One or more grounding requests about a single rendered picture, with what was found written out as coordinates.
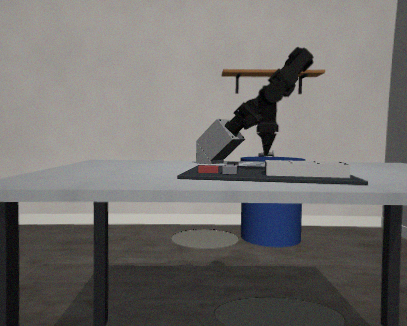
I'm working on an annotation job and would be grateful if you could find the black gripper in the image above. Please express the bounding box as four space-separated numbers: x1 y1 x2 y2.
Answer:
257 105 279 155

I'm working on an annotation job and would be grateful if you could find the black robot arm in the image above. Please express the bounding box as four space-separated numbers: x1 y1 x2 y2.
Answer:
225 47 314 137

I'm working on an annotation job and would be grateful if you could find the red square block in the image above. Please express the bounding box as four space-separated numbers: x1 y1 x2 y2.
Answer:
198 165 219 173

